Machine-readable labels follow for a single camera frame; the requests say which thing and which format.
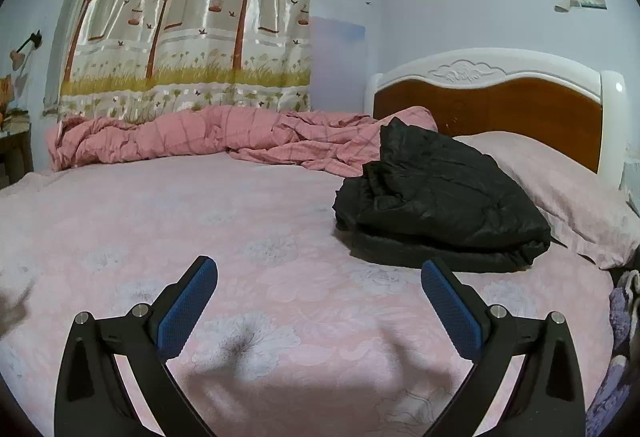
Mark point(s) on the person's purple clothing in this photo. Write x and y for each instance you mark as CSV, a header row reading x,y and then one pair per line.
x,y
620,317

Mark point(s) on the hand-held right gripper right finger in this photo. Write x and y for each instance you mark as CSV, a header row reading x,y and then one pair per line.
x,y
450,312

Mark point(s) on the pink pillow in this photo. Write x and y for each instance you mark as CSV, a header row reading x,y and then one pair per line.
x,y
565,187

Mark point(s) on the wooden side table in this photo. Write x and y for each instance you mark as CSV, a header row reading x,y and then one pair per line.
x,y
15,152

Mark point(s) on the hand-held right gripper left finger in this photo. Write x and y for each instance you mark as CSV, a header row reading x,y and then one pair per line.
x,y
187,307

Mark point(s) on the stack of papers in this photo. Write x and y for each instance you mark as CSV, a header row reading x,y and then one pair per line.
x,y
15,117

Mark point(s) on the tree print curtain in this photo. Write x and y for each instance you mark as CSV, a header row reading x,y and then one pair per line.
x,y
200,17

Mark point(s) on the pink wall lamp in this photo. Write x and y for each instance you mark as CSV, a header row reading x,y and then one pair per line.
x,y
25,49

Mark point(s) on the bed with pink sheet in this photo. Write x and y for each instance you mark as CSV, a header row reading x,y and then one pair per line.
x,y
200,227

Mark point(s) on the white and brown headboard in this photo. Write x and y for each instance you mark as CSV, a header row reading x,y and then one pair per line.
x,y
500,107

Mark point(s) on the black padded coat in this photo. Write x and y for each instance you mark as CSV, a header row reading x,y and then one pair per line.
x,y
440,202

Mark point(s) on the pink quilt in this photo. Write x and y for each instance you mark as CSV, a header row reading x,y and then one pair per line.
x,y
200,137

